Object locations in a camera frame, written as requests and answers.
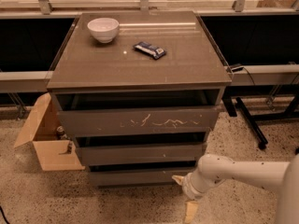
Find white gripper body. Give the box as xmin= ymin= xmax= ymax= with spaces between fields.
xmin=182 ymin=172 xmax=215 ymax=200

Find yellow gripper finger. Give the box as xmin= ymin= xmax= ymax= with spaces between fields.
xmin=184 ymin=201 xmax=198 ymax=224
xmin=172 ymin=175 xmax=184 ymax=185

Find grey bottom drawer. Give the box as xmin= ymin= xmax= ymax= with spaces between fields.
xmin=89 ymin=161 xmax=196 ymax=187

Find grey drawer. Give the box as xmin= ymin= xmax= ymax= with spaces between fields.
xmin=55 ymin=89 xmax=221 ymax=138
xmin=76 ymin=132 xmax=207 ymax=166
xmin=89 ymin=161 xmax=196 ymax=187

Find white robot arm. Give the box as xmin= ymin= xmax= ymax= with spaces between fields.
xmin=172 ymin=154 xmax=299 ymax=224

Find grey middle drawer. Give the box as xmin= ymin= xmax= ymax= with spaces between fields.
xmin=76 ymin=132 xmax=207 ymax=166

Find grey top drawer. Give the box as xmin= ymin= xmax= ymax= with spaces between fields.
xmin=55 ymin=89 xmax=221 ymax=138

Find grey drawer cabinet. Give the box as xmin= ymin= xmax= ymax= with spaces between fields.
xmin=46 ymin=10 xmax=233 ymax=189

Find open cardboard box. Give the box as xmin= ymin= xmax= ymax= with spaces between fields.
xmin=14 ymin=93 xmax=85 ymax=171

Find black metal stand leg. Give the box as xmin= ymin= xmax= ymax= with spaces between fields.
xmin=236 ymin=97 xmax=268 ymax=150

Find bottles inside cardboard box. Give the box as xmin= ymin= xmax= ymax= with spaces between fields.
xmin=56 ymin=126 xmax=73 ymax=154

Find blue snack packet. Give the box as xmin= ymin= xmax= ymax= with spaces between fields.
xmin=133 ymin=41 xmax=166 ymax=60

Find white ceramic bowl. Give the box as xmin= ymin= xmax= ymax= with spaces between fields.
xmin=87 ymin=18 xmax=120 ymax=43

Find black power adapter with cable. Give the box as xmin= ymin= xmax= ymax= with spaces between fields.
xmin=227 ymin=63 xmax=256 ymax=86

